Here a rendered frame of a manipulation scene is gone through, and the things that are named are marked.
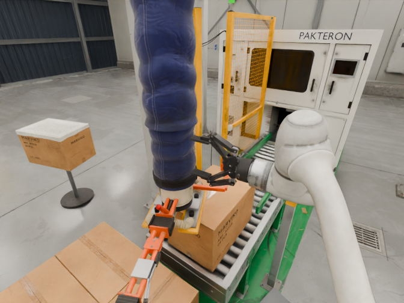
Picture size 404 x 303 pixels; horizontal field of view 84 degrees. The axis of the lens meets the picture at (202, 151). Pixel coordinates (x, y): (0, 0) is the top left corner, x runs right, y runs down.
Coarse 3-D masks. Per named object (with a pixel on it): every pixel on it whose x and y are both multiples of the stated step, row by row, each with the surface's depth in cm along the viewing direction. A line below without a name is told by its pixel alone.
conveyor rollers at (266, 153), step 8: (272, 144) 318; (264, 152) 292; (272, 152) 294; (272, 160) 278; (256, 192) 222; (256, 200) 213; (272, 200) 213; (264, 208) 201; (248, 224) 184; (256, 224) 189; (240, 240) 170; (232, 248) 164; (224, 256) 159; (232, 264) 155; (224, 272) 149
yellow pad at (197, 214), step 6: (192, 192) 134; (198, 192) 134; (204, 192) 135; (198, 198) 130; (204, 198) 131; (186, 210) 121; (192, 210) 118; (198, 210) 121; (186, 216) 117; (192, 216) 117; (198, 216) 118; (198, 222) 114; (192, 228) 111; (198, 228) 112
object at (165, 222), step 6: (156, 216) 101; (162, 216) 101; (168, 216) 100; (150, 222) 96; (156, 222) 98; (162, 222) 98; (168, 222) 98; (174, 222) 101; (150, 228) 95; (156, 228) 94; (162, 228) 93; (168, 228) 94; (156, 234) 96; (168, 234) 95
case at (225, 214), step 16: (224, 176) 176; (208, 192) 158; (224, 192) 158; (240, 192) 158; (208, 208) 144; (224, 208) 144; (240, 208) 158; (208, 224) 132; (224, 224) 140; (240, 224) 170; (176, 240) 159; (192, 240) 146; (208, 240) 136; (224, 240) 149; (192, 256) 154; (208, 256) 143
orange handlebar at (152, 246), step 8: (168, 200) 111; (176, 200) 111; (152, 232) 94; (152, 240) 90; (160, 240) 90; (144, 248) 87; (152, 248) 86; (160, 248) 88; (144, 256) 84; (152, 256) 84; (144, 280) 76; (128, 288) 74; (144, 288) 74
